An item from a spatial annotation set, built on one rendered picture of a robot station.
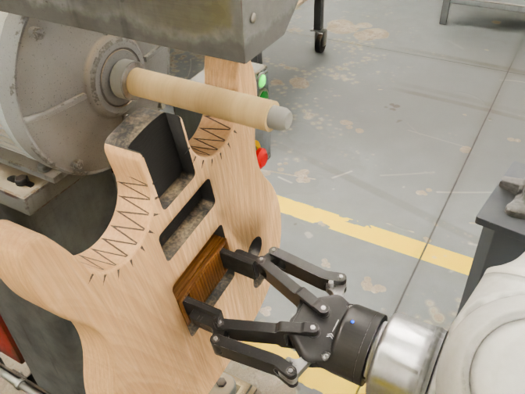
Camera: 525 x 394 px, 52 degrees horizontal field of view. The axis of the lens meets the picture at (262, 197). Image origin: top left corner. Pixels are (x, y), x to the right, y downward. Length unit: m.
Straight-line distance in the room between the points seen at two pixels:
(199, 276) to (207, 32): 0.34
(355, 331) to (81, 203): 0.54
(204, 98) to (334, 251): 1.66
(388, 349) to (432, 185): 2.09
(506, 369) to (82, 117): 0.50
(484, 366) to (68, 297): 0.31
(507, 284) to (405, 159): 2.36
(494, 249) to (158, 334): 0.97
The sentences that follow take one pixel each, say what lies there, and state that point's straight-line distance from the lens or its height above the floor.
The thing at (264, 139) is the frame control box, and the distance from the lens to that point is 1.01.
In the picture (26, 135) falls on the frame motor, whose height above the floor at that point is 1.23.
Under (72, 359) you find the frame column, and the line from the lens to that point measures 1.08.
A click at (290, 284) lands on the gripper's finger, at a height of 1.08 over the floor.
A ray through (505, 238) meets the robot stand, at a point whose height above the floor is 0.66.
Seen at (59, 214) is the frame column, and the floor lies 0.99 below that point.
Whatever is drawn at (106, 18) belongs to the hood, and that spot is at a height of 1.40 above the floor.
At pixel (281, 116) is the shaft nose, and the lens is 0.54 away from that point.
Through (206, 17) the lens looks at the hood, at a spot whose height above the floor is 1.41.
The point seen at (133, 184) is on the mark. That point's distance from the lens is 0.51.
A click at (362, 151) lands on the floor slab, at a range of 2.76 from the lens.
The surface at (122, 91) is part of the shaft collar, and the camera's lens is 0.64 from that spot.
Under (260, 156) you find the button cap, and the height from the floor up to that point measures 0.99.
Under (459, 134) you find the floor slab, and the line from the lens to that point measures 3.00.
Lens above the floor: 1.53
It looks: 39 degrees down
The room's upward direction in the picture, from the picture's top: 3 degrees counter-clockwise
